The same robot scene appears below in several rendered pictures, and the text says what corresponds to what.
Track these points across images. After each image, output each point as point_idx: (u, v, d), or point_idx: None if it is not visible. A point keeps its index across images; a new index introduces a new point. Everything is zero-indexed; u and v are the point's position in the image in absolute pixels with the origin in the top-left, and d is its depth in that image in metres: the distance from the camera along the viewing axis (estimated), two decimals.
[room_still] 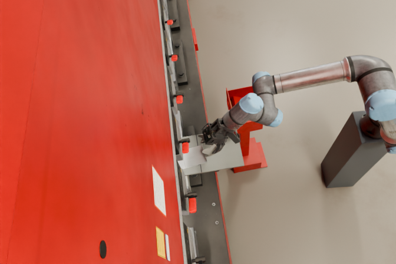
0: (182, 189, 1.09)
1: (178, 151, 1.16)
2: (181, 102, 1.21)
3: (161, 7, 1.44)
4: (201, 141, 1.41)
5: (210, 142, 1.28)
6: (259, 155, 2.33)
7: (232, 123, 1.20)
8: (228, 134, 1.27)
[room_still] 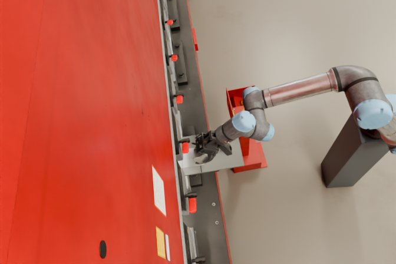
0: (182, 189, 1.09)
1: (178, 151, 1.16)
2: (181, 102, 1.21)
3: (161, 7, 1.44)
4: (194, 148, 1.44)
5: (201, 151, 1.31)
6: (259, 155, 2.33)
7: (223, 137, 1.22)
8: (220, 147, 1.30)
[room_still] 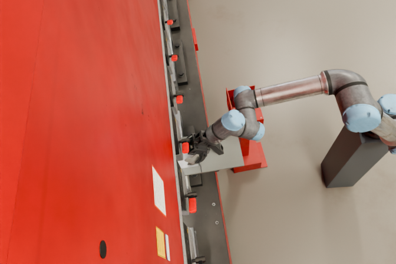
0: (182, 189, 1.09)
1: (178, 151, 1.16)
2: (181, 102, 1.21)
3: (161, 7, 1.44)
4: None
5: (192, 152, 1.30)
6: (259, 155, 2.33)
7: (213, 137, 1.22)
8: (211, 147, 1.30)
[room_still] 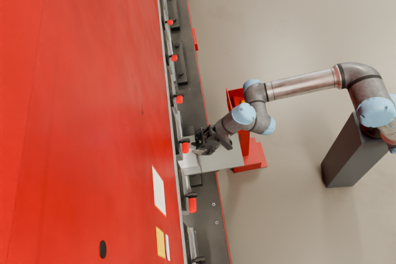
0: (182, 189, 1.09)
1: (178, 151, 1.16)
2: (181, 102, 1.21)
3: (161, 7, 1.44)
4: (195, 150, 1.39)
5: (201, 147, 1.27)
6: (259, 155, 2.33)
7: (223, 131, 1.19)
8: (220, 141, 1.26)
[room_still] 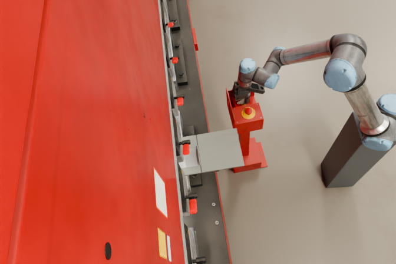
0: (183, 190, 1.11)
1: (179, 153, 1.17)
2: (181, 104, 1.22)
3: (161, 9, 1.45)
4: None
5: (238, 98, 1.73)
6: (259, 155, 2.33)
7: (241, 83, 1.62)
8: (248, 90, 1.69)
